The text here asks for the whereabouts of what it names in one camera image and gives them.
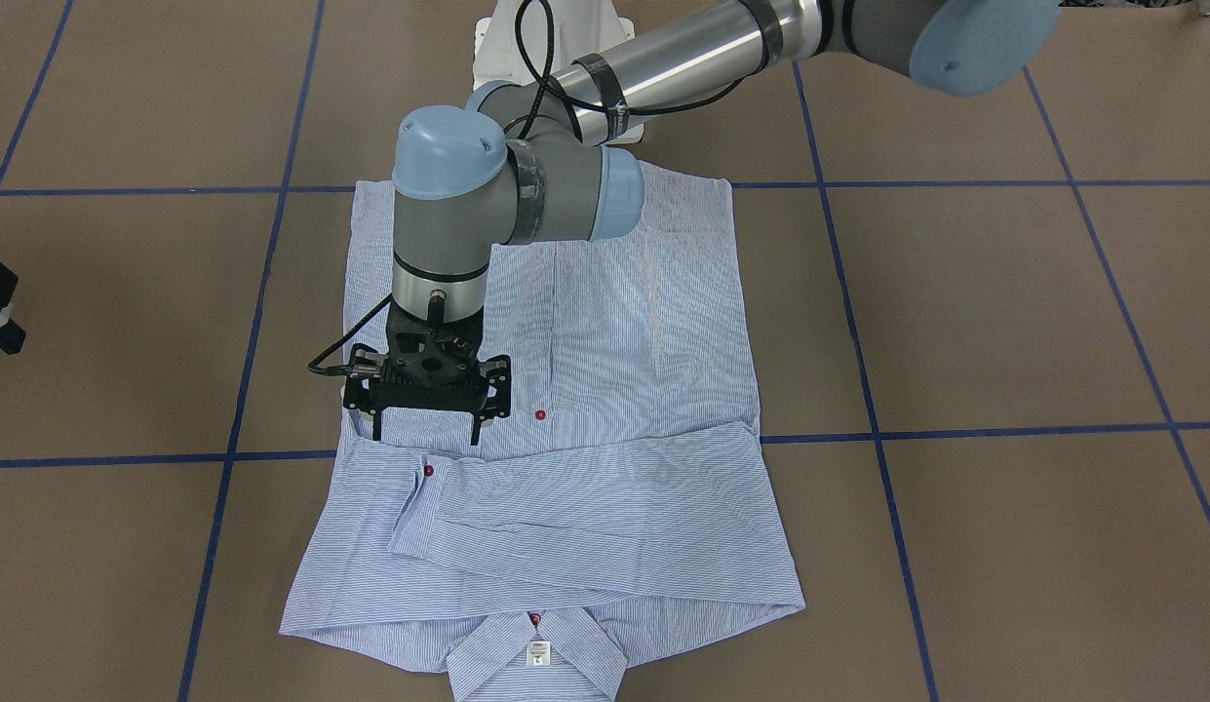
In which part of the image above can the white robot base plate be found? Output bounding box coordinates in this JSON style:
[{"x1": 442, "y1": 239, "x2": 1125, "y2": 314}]
[{"x1": 471, "y1": 0, "x2": 644, "y2": 146}]

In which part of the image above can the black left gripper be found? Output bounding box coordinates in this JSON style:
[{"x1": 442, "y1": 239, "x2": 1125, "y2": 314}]
[{"x1": 342, "y1": 303, "x2": 514, "y2": 445}]

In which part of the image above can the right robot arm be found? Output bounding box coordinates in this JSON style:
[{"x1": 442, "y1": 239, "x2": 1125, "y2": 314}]
[{"x1": 376, "y1": 1, "x2": 1060, "y2": 359}]

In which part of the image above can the light blue striped shirt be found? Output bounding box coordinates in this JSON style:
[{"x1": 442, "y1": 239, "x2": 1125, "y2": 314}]
[{"x1": 280, "y1": 163, "x2": 805, "y2": 701}]

